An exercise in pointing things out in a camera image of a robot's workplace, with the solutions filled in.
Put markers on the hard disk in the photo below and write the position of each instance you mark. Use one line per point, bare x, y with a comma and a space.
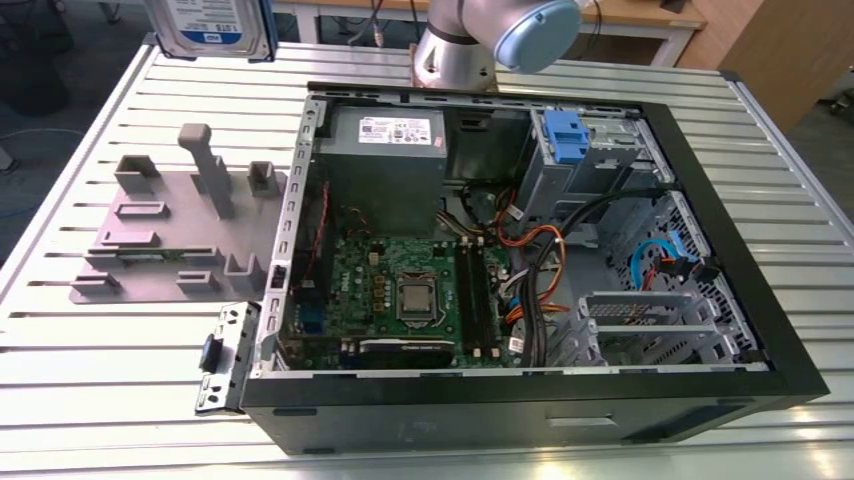
208, 25

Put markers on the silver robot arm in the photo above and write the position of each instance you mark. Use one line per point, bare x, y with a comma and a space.
454, 65

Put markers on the metal disk bay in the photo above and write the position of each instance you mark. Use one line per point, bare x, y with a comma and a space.
641, 300

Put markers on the CPU socket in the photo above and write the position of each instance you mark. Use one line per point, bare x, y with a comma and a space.
417, 275

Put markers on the silver CPU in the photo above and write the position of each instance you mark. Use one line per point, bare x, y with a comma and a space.
416, 299

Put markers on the grey power supply unit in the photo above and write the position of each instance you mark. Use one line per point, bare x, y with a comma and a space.
381, 190

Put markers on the black RAM slot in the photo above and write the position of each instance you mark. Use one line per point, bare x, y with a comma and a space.
486, 300
469, 300

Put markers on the green motherboard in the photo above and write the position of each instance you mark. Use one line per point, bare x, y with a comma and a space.
361, 300

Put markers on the black graphics card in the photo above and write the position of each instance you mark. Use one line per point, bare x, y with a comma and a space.
401, 350

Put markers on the blue expansion slot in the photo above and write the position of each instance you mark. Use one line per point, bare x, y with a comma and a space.
313, 320

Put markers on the metal drive cage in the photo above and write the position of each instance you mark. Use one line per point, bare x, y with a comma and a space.
601, 175

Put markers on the blue plastic drive latch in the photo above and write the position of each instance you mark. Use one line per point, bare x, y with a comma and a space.
567, 137

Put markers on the black PC case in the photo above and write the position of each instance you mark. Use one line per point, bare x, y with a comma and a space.
468, 415

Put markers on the grey parts rack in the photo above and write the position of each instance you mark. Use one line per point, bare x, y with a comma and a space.
168, 225

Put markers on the green RAM stick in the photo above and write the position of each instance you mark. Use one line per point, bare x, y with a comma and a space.
154, 254

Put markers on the brown wooden cabinet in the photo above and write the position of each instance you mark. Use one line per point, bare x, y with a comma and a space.
781, 50

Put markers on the black office chair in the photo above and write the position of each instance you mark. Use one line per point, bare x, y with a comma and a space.
34, 85

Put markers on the black chair caster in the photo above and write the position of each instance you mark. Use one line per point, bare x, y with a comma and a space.
840, 103

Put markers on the metal card retention bracket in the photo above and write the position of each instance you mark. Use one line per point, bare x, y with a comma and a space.
230, 350

